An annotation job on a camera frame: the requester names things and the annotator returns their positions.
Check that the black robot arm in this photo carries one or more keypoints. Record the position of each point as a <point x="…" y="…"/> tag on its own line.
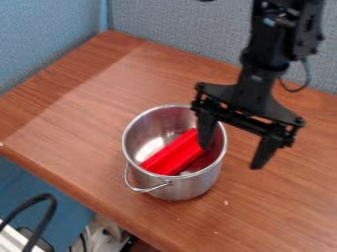
<point x="285" y="35"/>

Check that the white striped bag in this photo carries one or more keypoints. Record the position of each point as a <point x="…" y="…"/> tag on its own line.
<point x="14" y="238"/>

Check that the metal pot with handles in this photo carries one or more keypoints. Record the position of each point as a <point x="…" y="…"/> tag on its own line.
<point x="148" y="133"/>

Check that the red rectangular block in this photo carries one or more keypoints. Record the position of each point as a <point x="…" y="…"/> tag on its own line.
<point x="171" y="159"/>

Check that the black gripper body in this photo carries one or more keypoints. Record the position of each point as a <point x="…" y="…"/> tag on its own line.
<point x="246" y="105"/>

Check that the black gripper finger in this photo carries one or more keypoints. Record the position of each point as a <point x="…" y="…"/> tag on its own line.
<point x="266" y="149"/>
<point x="206" y="126"/>

